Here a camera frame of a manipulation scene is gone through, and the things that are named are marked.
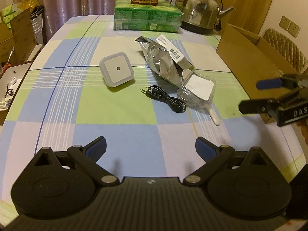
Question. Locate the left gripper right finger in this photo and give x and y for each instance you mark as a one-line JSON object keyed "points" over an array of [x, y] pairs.
{"points": [[214, 156]]}

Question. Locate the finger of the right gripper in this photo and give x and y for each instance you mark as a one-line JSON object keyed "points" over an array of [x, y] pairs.
{"points": [[288, 81], [269, 106]]}

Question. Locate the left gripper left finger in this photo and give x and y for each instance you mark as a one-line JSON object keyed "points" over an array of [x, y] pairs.
{"points": [[86, 157]]}

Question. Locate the white square night light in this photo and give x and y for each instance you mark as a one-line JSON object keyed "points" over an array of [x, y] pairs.
{"points": [[116, 69]]}

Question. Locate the open box with clutter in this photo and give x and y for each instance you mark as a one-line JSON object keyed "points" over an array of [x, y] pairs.
{"points": [[10, 83]]}

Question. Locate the quilted beige chair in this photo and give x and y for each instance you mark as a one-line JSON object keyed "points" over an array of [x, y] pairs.
{"points": [[287, 49]]}

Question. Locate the white plastic spoon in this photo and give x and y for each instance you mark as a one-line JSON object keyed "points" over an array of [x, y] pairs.
{"points": [[214, 116]]}

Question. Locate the brown cardboard box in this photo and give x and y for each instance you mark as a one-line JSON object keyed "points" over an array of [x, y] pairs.
{"points": [[251, 59]]}

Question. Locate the clear packet white pad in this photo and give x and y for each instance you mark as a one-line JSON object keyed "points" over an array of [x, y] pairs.
{"points": [[196, 90]]}

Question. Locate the white green medicine box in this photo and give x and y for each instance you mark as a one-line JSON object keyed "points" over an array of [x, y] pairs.
{"points": [[175, 53]]}

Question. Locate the checkered tablecloth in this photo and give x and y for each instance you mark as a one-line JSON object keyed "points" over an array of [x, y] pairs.
{"points": [[64, 100]]}

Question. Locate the brown wooden door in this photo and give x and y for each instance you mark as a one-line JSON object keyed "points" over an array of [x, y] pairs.
{"points": [[248, 14]]}

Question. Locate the silver foil bag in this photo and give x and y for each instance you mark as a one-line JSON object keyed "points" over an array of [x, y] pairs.
{"points": [[160, 61]]}

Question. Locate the stainless steel kettle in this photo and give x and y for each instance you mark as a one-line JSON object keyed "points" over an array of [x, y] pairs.
{"points": [[202, 16]]}

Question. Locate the green tissue pack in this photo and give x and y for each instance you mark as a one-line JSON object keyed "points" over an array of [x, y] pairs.
{"points": [[163, 18]]}

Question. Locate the cardboard boxes by curtain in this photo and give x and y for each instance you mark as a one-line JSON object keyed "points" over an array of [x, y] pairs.
{"points": [[22, 29]]}

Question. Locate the wall switch plates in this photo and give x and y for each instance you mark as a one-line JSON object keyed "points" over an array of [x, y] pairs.
{"points": [[290, 26]]}

